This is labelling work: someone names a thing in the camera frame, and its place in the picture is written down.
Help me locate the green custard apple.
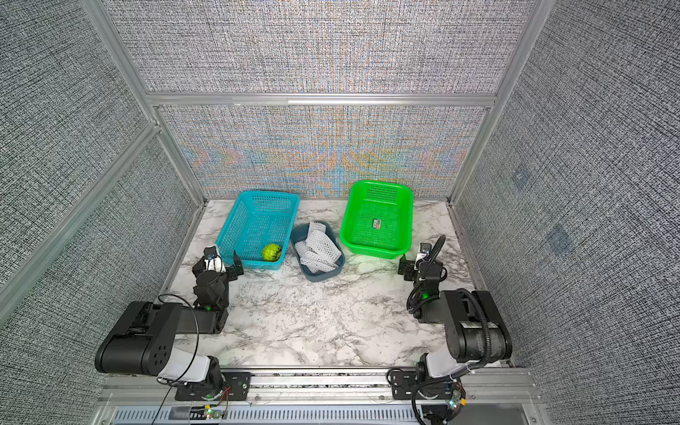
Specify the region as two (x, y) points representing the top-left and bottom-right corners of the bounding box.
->
(261, 244), (283, 262)

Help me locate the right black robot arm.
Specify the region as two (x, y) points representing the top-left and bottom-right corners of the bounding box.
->
(398, 254), (513, 380)

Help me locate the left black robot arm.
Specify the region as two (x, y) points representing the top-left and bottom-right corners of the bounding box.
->
(94, 245), (244, 398)

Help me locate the white foam nets pile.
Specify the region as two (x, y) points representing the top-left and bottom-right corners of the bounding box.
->
(294, 222), (343, 276)

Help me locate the teal plastic basket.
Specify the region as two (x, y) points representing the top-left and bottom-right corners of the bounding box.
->
(215, 191), (300, 270)

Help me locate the green plastic basket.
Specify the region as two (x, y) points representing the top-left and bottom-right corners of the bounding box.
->
(339, 180), (414, 260)

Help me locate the dark blue-grey tub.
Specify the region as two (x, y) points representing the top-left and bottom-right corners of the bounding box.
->
(289, 221), (347, 283)

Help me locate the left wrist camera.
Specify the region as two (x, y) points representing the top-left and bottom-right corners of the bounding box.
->
(205, 255), (225, 274)

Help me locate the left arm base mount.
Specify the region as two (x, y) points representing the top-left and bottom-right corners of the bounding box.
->
(175, 372), (253, 404)

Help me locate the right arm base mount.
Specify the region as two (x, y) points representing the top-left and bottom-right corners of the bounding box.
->
(386, 368), (467, 400)

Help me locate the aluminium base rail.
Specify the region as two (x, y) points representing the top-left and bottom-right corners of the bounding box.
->
(88, 367), (551, 424)

